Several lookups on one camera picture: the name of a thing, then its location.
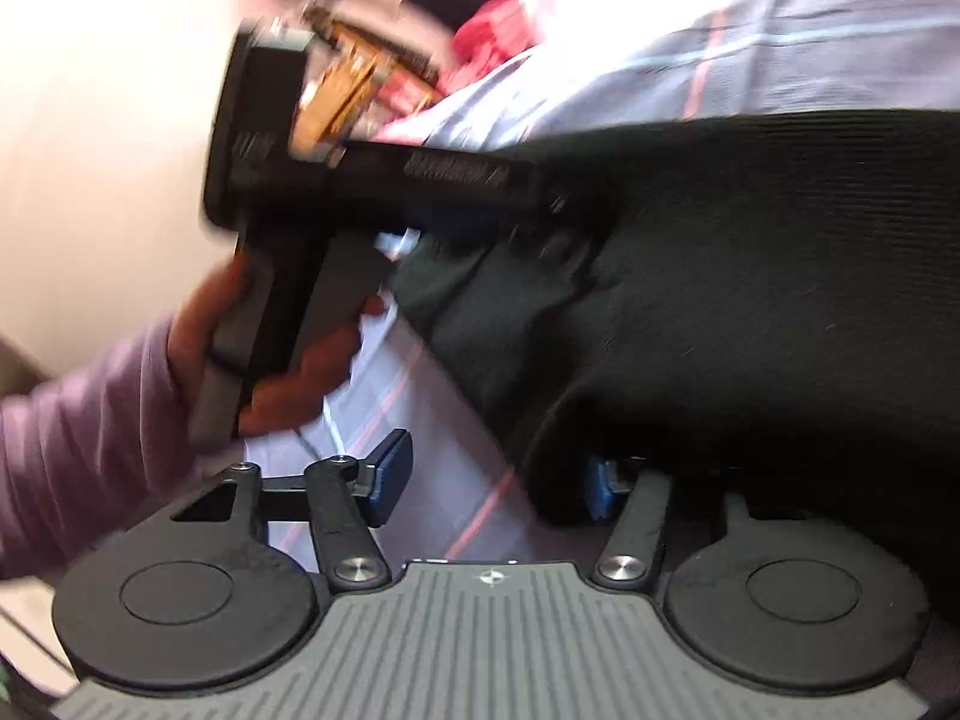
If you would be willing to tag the plaid bed sheet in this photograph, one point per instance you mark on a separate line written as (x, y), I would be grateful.
(787, 37)

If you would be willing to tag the red cloth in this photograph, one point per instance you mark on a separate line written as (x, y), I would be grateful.
(495, 37)

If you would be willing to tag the colourful clutter pile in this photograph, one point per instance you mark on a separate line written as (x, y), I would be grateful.
(345, 90)

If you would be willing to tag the black pants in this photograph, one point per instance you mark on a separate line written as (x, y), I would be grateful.
(750, 277)

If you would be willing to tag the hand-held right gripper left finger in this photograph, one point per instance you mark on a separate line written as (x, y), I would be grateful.
(390, 481)

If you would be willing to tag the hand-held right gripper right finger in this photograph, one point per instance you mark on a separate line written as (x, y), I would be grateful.
(600, 491)

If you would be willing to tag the person's left hand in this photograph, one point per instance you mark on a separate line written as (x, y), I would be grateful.
(322, 382)

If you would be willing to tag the person's left forearm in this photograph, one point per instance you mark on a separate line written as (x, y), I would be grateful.
(90, 450)

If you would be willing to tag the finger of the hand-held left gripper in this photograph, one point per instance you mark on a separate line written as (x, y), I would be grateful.
(562, 206)

